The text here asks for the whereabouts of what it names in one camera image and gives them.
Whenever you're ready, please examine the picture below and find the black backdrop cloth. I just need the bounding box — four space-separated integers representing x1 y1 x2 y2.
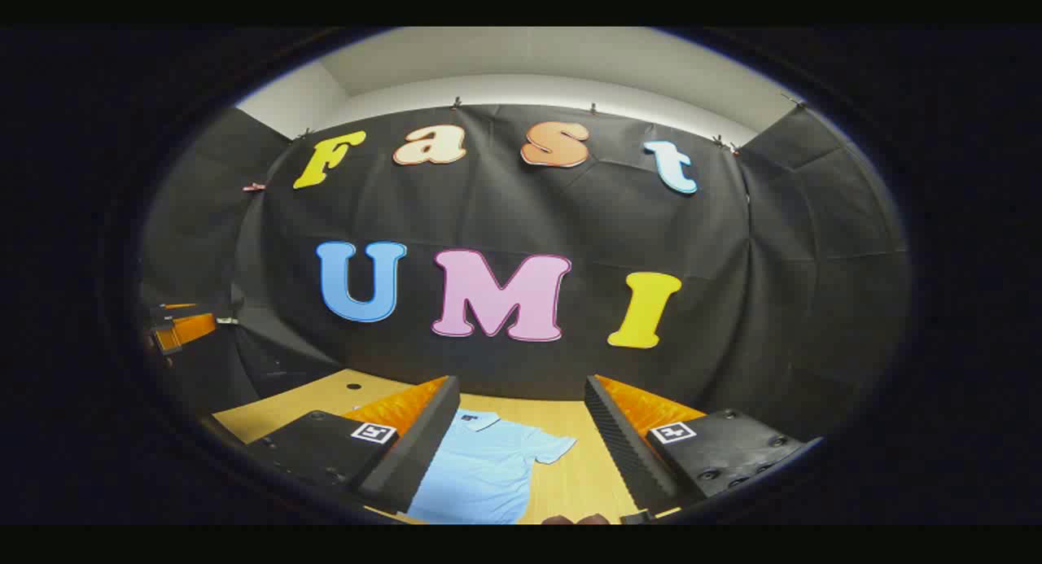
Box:
138 100 911 444

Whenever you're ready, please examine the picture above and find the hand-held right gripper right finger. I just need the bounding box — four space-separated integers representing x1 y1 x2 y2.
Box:
584 374 825 516

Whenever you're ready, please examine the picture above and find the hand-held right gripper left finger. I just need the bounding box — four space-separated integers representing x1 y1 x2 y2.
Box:
244 375 462 516

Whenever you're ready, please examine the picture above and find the light blue T-shirt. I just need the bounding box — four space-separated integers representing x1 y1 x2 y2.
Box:
405 409 577 525

